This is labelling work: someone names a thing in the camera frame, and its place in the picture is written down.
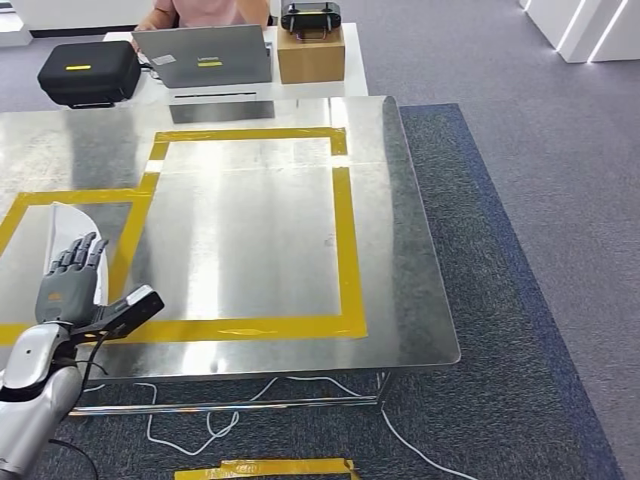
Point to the black hard carry case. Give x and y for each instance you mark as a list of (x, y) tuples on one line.
[(90, 73)]

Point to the grey laptop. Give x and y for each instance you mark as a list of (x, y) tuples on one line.
[(200, 56)]

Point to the cardboard box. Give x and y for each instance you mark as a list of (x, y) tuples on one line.
[(310, 63)]

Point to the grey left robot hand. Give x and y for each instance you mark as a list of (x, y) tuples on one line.
[(65, 298)]

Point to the white plastic part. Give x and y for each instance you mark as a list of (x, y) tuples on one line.
[(65, 222)]

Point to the person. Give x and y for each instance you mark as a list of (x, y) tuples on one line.
[(210, 12)]

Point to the white lit platform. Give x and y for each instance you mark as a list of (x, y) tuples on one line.
[(590, 26)]

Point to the steel workbench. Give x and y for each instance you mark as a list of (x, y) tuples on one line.
[(250, 232)]

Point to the yellow tape strip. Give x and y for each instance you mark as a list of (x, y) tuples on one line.
[(275, 468)]

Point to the wide yellow tape outline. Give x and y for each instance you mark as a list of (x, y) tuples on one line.
[(347, 265)]

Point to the black handheld controller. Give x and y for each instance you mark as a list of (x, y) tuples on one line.
[(310, 14)]

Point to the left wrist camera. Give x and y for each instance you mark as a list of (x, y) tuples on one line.
[(135, 311)]

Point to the white low cabinet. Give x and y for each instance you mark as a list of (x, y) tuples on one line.
[(75, 13)]

